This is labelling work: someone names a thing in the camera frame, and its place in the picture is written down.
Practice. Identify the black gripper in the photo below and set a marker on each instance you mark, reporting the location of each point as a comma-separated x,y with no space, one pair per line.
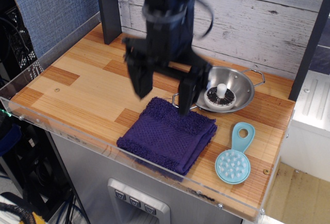
163,44

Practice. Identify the purple cloth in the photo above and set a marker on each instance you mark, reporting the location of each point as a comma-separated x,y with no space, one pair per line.
164,137

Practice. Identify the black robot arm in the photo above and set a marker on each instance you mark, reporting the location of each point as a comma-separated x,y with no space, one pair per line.
167,12

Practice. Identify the white toy mushroom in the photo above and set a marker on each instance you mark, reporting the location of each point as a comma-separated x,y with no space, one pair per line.
219,98

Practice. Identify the light blue scrubber brush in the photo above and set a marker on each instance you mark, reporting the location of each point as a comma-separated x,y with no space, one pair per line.
232,166

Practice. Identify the silver dispenser panel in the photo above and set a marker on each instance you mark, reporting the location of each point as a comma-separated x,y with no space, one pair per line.
133,206

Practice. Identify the black milk crate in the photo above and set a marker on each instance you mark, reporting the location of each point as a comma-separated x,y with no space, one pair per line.
17,52

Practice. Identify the clear acrylic table guard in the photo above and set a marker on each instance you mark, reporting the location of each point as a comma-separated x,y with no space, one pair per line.
85,101

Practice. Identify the white cabinet at right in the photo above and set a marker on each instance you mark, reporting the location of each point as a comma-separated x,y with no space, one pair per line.
306,143

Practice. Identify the steel bowl with handles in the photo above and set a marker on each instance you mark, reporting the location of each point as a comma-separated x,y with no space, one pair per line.
236,81

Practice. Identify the dark grey left post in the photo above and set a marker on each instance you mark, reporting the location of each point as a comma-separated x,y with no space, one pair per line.
110,19

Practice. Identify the dark grey post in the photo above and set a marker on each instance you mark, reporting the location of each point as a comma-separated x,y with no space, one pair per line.
110,19
310,50

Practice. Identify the dark grey right post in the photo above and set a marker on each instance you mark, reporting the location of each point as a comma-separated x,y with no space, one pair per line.
310,50

